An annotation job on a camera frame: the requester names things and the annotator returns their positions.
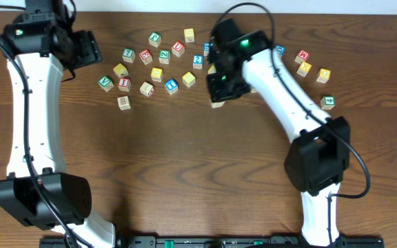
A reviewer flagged red A block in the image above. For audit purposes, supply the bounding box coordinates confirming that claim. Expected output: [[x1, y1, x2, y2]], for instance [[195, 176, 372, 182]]
[[210, 101, 225, 108]]

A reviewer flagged blue 2 block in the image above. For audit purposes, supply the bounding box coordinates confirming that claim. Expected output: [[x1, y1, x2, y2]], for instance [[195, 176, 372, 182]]
[[192, 55, 203, 69]]

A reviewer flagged red I block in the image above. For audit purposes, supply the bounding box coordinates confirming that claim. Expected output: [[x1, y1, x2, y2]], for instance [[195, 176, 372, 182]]
[[117, 77, 131, 92]]

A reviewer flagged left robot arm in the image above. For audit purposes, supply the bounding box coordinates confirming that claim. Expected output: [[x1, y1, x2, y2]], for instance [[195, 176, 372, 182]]
[[0, 0, 121, 247]]

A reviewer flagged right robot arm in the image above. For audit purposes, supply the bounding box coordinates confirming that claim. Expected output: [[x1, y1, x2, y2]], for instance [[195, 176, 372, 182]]
[[206, 19, 350, 247]]

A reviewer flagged yellow turtle block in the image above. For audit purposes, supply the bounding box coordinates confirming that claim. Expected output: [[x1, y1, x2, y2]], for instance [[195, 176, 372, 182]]
[[208, 65, 216, 74]]

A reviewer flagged yellow ladybug block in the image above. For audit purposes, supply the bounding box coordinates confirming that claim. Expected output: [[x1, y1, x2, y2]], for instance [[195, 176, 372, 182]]
[[182, 72, 196, 87]]

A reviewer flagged green V block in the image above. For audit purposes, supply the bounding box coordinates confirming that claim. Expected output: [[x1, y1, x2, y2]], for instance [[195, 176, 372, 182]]
[[98, 76, 114, 92]]

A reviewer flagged yellow X block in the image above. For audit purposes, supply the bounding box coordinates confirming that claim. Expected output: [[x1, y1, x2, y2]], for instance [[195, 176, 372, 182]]
[[113, 63, 129, 78]]

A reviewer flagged blue 1 block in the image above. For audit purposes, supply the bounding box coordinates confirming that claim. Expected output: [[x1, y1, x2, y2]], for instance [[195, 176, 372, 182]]
[[203, 43, 210, 57]]

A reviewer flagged green 7 block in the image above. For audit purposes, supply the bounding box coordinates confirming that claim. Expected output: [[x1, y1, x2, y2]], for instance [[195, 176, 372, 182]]
[[122, 48, 136, 63]]

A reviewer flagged blue T block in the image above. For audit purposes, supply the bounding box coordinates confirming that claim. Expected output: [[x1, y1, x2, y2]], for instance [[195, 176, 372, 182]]
[[164, 79, 179, 95]]

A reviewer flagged red U block left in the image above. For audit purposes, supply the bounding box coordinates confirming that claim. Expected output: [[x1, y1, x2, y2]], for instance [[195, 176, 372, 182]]
[[172, 41, 185, 57]]

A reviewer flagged red E block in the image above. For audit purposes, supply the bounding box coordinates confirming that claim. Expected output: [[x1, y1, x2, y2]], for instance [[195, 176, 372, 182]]
[[139, 49, 153, 65]]

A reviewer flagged yellow block top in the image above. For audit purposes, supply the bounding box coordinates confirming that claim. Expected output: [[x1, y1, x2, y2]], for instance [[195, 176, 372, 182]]
[[184, 28, 195, 43]]

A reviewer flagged pineapple K wooden block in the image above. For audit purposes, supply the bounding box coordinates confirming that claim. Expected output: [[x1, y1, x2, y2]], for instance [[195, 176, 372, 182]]
[[117, 96, 131, 110]]

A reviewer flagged blue D block right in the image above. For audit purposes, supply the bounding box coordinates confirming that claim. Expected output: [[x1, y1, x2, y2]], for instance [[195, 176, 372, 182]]
[[275, 45, 285, 56]]

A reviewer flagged green Z block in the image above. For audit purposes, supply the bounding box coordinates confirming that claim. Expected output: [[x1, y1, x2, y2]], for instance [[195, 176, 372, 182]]
[[159, 50, 170, 64]]

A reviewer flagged yellow O block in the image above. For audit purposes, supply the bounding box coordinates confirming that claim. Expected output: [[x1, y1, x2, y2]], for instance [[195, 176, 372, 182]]
[[151, 68, 163, 82]]

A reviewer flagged green J block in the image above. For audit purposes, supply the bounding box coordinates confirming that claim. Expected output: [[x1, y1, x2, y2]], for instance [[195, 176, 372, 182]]
[[148, 32, 162, 48]]

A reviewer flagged plain I wooden block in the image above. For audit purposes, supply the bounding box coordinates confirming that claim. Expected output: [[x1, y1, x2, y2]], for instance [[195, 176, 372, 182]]
[[140, 81, 154, 97]]

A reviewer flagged yellow K block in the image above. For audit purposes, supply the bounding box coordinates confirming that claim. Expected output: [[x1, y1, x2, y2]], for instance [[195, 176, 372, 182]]
[[297, 61, 312, 77]]

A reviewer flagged red M block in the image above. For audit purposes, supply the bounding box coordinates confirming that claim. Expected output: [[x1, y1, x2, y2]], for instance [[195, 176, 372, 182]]
[[294, 50, 310, 64]]

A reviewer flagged yellow G block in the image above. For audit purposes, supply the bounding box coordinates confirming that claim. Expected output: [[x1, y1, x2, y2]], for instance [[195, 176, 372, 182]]
[[316, 68, 331, 83]]

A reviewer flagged green 4 block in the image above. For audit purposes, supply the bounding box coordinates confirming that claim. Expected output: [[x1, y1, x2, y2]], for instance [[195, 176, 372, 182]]
[[320, 96, 336, 110]]

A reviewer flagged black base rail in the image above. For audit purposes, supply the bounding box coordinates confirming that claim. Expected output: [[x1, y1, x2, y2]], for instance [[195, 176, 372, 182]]
[[39, 234, 385, 248]]

